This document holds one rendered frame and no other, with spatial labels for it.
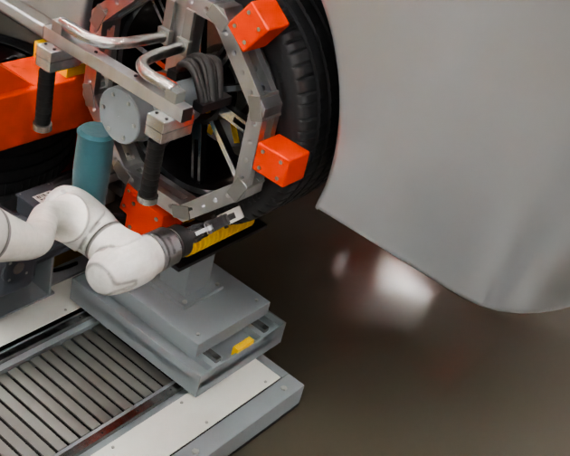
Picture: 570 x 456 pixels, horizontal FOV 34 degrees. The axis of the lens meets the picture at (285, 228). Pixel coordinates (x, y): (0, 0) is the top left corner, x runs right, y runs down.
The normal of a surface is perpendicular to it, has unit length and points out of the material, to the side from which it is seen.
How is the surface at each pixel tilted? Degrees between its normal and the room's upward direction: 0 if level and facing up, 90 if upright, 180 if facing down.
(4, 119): 90
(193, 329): 0
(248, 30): 90
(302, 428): 0
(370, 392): 0
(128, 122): 90
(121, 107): 90
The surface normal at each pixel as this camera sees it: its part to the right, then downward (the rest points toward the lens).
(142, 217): -0.61, 0.32
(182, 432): 0.22, -0.81
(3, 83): 0.76, 0.49
